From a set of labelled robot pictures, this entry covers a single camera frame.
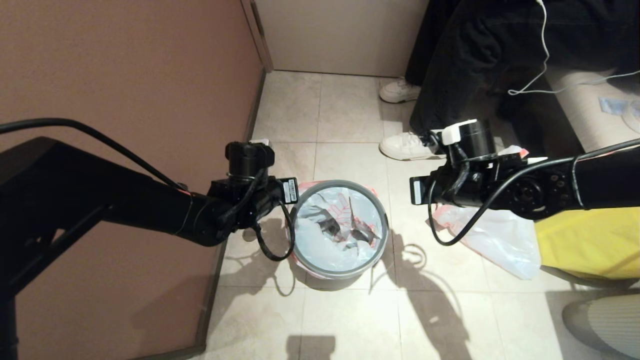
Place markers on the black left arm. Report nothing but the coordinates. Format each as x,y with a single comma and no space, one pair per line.
100,200

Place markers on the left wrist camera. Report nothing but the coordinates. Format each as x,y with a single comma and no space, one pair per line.
262,144

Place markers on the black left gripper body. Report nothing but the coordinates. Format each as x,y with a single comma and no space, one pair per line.
280,195

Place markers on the used translucent trash bag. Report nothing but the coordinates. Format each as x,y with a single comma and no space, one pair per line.
500,240

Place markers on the fresh white plastic bag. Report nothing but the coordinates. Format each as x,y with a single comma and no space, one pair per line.
340,230

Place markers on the white left sneaker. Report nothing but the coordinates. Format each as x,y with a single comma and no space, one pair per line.
405,147

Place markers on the black round trash bin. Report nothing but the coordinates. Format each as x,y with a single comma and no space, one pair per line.
330,282

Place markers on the white right sneaker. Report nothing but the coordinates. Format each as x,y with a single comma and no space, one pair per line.
400,91

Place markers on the yellow fabric bag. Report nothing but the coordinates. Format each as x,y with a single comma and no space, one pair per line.
595,240

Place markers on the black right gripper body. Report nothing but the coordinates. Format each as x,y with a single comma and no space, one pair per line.
440,187

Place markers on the white sneaker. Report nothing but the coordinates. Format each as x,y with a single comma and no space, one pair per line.
400,91
405,147

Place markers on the brown textured partition panel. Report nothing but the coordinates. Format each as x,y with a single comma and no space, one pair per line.
125,60

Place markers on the light blue packet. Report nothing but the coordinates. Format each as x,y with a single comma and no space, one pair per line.
612,105

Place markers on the person's left black trouser leg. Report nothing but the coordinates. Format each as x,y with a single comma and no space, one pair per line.
450,80

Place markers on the round metal floor drain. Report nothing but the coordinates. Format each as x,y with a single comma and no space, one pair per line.
247,235

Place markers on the person's right black trouser leg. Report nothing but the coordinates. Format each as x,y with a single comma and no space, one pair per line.
425,40

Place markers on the person's black trouser leg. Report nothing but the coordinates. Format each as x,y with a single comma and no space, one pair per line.
450,80
425,40

